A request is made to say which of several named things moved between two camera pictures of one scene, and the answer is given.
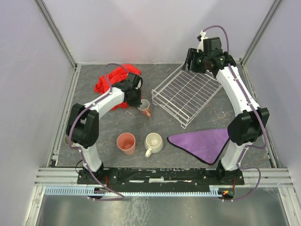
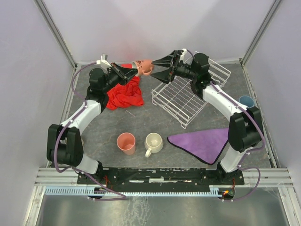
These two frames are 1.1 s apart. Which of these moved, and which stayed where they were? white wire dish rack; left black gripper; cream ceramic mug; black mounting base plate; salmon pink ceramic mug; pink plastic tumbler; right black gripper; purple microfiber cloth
Moved: right black gripper; salmon pink ceramic mug; left black gripper
Stayed: black mounting base plate; pink plastic tumbler; white wire dish rack; cream ceramic mug; purple microfiber cloth
